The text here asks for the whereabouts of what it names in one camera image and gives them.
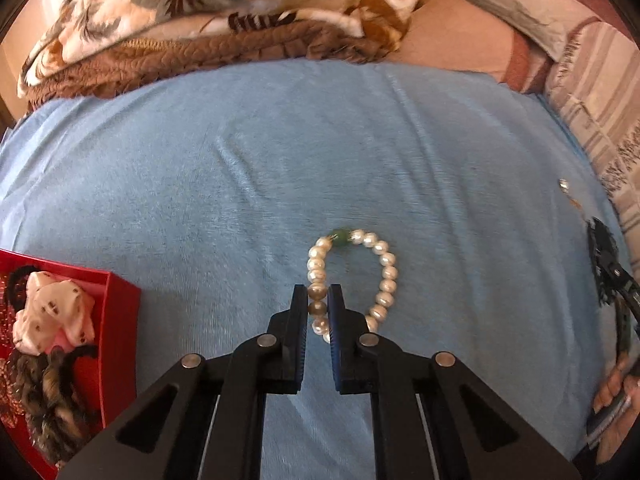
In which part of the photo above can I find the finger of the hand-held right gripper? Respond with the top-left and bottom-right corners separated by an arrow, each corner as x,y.
601,260 -> 640,322

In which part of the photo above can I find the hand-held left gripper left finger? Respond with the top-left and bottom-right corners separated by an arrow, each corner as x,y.
57,284 -> 309,480

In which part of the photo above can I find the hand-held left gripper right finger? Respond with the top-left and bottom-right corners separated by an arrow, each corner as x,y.
327,284 -> 583,480

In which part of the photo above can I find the black lace hair accessory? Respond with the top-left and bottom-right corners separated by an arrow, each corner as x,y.
586,216 -> 622,307

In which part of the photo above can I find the white pearl bracelet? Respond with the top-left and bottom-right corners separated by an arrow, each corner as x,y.
306,227 -> 399,345

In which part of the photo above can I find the red rectangular tray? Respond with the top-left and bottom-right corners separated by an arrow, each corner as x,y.
0,249 -> 142,472

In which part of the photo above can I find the white dotted scrunchie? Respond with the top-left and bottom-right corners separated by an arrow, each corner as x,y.
12,270 -> 97,357

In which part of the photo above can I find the grey sheer scrunchie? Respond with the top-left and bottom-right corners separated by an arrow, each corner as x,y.
10,347 -> 101,463

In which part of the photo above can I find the black scrunchie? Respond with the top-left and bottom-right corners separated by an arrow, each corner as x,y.
4,266 -> 37,311

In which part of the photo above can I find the person's right hand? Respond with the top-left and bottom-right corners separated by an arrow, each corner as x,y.
592,357 -> 640,467

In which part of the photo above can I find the striped pillow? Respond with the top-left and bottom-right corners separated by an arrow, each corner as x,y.
544,16 -> 640,242

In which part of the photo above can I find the pink bed sheet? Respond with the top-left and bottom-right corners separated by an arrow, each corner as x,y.
390,0 -> 556,95

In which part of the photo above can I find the brown quilted blanket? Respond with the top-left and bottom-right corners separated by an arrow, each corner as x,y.
20,19 -> 402,107

